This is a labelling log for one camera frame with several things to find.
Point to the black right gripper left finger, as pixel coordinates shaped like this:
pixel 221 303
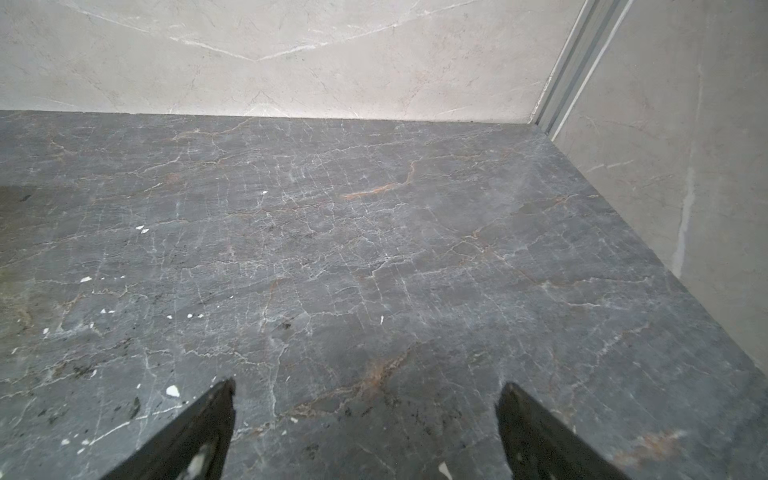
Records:
pixel 193 446

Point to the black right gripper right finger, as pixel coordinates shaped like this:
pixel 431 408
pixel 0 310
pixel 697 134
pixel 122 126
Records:
pixel 539 446

